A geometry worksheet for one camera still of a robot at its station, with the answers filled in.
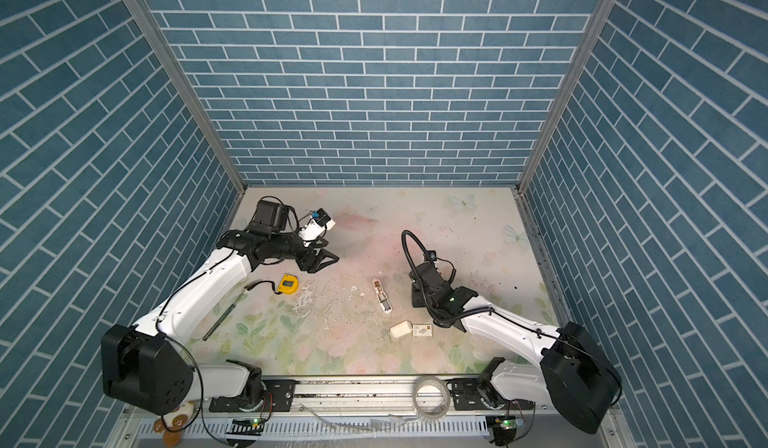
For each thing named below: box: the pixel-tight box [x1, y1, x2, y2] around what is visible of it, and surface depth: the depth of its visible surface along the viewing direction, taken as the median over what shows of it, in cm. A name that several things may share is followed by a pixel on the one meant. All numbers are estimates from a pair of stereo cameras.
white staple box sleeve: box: [412, 324, 433, 339], surface depth 85 cm
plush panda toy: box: [154, 400, 195, 448], surface depth 69 cm
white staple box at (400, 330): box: [388, 320, 413, 341], surface depth 86 cm
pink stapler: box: [373, 279, 393, 313], surface depth 91 cm
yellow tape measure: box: [278, 273, 299, 295], surface depth 93 cm
